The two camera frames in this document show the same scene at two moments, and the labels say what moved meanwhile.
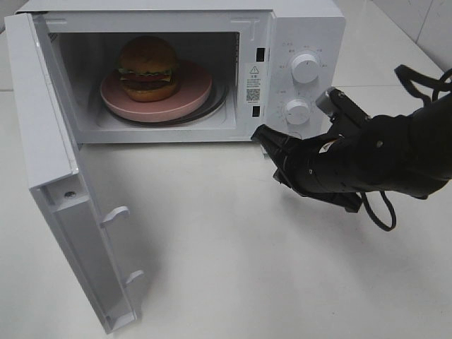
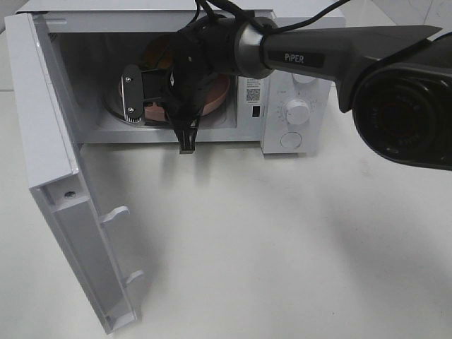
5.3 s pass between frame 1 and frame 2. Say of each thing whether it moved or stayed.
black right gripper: moved
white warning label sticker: stayed
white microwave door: stayed
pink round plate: moved
